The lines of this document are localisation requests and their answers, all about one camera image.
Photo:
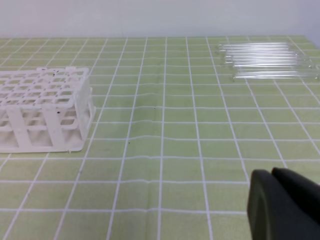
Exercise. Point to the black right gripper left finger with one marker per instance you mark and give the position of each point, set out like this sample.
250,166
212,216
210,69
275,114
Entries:
273,215

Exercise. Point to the glass test tube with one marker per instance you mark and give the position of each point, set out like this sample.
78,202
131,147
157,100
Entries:
275,75
253,45
266,58
258,52
269,64

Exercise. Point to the glass test tube front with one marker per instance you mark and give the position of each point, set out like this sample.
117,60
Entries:
275,75

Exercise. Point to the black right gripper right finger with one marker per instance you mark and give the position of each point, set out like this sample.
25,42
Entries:
304,192

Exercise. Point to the white plastic test tube rack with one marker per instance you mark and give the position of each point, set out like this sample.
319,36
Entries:
45,110

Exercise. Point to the glass test tube back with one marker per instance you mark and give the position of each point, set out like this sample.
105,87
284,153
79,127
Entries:
253,45

